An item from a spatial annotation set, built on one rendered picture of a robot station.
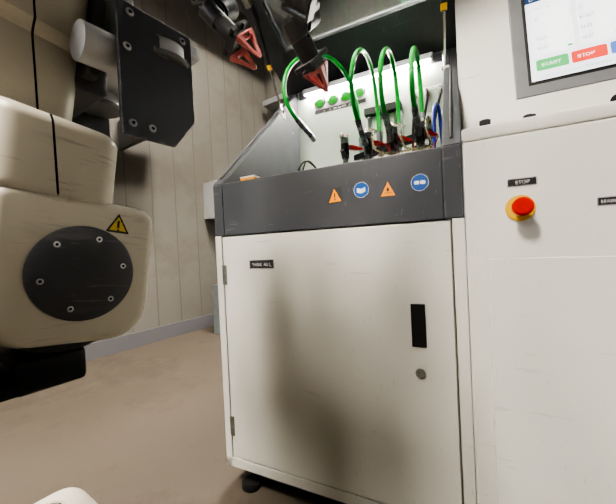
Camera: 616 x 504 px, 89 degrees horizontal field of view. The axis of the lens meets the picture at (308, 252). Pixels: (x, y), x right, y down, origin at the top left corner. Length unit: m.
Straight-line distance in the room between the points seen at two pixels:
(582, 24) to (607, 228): 0.60
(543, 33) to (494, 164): 0.50
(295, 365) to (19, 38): 0.81
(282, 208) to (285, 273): 0.18
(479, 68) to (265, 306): 0.91
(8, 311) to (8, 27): 0.30
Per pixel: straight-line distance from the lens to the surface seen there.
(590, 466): 0.90
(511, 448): 0.88
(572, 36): 1.19
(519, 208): 0.73
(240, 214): 0.97
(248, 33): 1.14
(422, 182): 0.77
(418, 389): 0.84
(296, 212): 0.87
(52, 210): 0.42
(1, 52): 0.51
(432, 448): 0.90
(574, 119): 0.81
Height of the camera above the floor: 0.74
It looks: 1 degrees down
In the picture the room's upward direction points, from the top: 3 degrees counter-clockwise
